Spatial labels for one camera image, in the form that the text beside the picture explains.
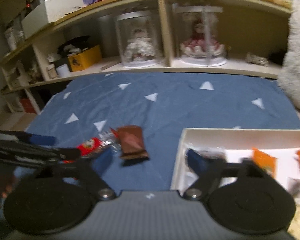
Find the white storage box on shelf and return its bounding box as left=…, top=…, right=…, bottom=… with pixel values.
left=21, top=0, right=85, bottom=39

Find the red dress doll in case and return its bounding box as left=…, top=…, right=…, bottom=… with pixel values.
left=174, top=5, right=227, bottom=67

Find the white roll on shelf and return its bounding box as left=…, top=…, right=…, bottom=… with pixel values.
left=56, top=64, right=71, bottom=78

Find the yellow box on shelf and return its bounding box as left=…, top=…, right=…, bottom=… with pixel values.
left=68, top=45, right=102, bottom=72

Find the white cardboard box tray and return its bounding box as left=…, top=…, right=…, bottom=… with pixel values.
left=171, top=128, right=300, bottom=193

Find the red snack pack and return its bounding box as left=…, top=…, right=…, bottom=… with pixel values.
left=77, top=128, right=119, bottom=159

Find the fluffy white pillow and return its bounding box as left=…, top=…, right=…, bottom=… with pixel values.
left=277, top=0, right=300, bottom=110

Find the wooden headboard shelf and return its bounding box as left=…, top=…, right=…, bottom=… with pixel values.
left=0, top=0, right=293, bottom=114

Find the dark brown snack pack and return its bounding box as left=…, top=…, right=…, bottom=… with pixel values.
left=117, top=125, right=149, bottom=160

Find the white dress doll in case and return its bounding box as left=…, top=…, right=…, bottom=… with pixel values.
left=115, top=10, right=164, bottom=69

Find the blue quilt with triangles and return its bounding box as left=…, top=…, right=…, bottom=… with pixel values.
left=26, top=73, right=300, bottom=193

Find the small ornament on shelf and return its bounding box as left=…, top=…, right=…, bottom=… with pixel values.
left=245, top=52, right=269, bottom=67

